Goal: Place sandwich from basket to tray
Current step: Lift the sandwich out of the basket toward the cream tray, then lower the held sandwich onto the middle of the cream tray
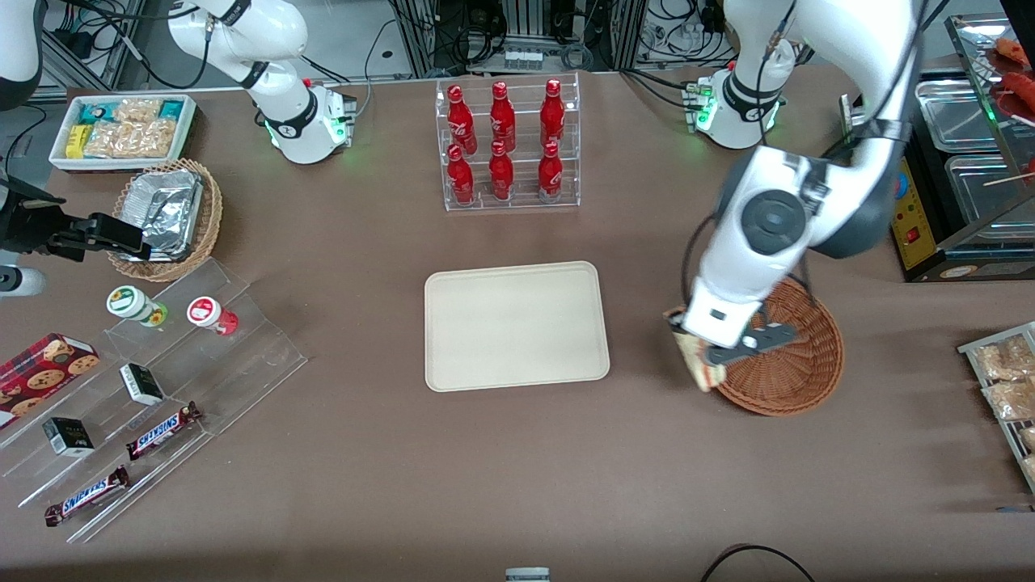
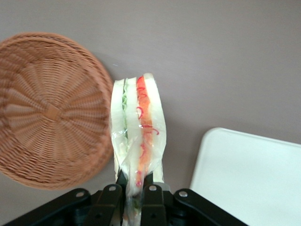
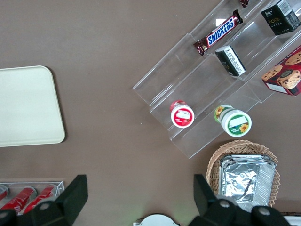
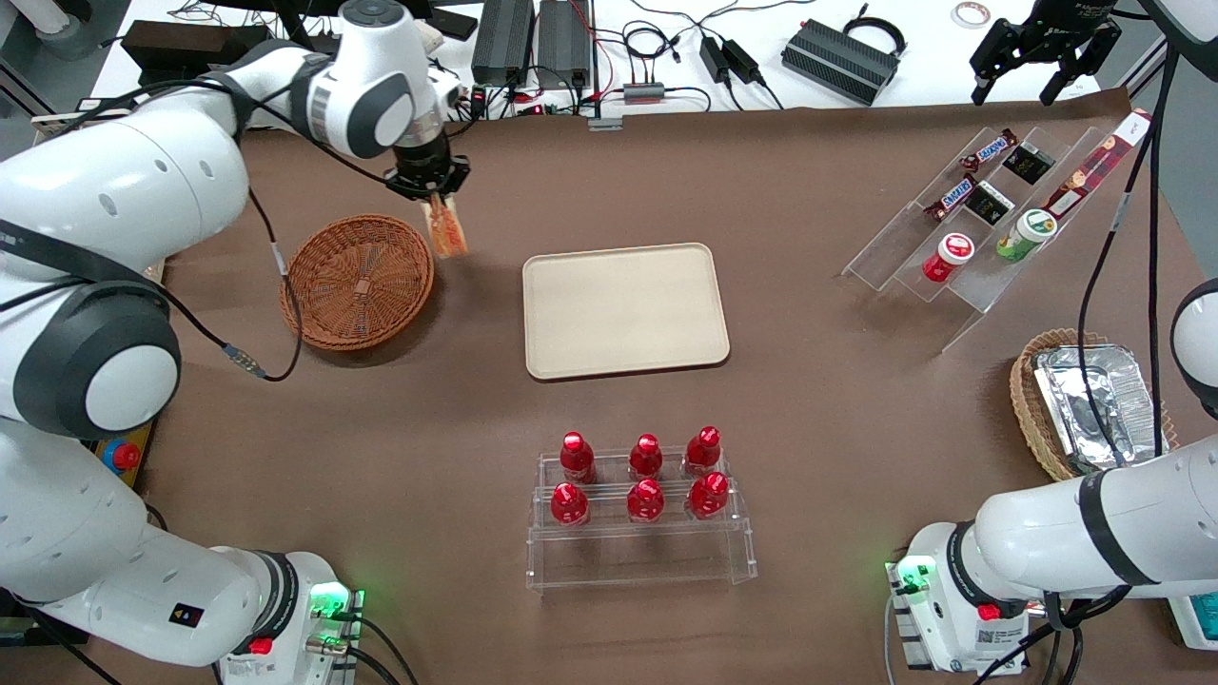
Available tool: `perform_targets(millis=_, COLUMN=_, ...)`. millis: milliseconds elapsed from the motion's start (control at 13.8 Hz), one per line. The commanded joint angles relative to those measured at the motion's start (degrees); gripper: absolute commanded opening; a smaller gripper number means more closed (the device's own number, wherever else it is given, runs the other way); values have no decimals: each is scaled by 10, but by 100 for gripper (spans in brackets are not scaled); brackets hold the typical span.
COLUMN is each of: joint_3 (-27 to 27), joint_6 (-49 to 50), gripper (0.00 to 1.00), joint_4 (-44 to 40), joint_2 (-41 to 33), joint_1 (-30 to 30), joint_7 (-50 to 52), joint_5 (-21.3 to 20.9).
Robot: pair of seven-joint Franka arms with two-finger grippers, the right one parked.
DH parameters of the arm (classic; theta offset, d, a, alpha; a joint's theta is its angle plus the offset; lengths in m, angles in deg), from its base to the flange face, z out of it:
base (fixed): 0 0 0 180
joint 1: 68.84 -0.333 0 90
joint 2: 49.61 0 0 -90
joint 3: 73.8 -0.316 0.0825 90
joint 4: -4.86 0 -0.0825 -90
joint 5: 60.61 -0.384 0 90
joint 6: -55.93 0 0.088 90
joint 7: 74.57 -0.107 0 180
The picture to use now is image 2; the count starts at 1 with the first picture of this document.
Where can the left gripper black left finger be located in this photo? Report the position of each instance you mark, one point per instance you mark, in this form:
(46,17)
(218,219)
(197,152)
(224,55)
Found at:
(108,202)

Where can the brown round wicker basket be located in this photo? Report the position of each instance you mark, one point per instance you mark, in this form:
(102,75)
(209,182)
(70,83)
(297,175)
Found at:
(51,110)

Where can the cream rectangular plastic tray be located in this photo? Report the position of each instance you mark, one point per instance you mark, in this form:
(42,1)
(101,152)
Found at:
(247,176)

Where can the plastic-wrapped triangle sandwich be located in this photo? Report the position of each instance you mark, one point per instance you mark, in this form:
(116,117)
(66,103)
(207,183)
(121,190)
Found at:
(141,113)

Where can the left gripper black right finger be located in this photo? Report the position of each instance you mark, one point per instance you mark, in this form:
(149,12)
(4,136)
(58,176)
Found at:
(152,204)

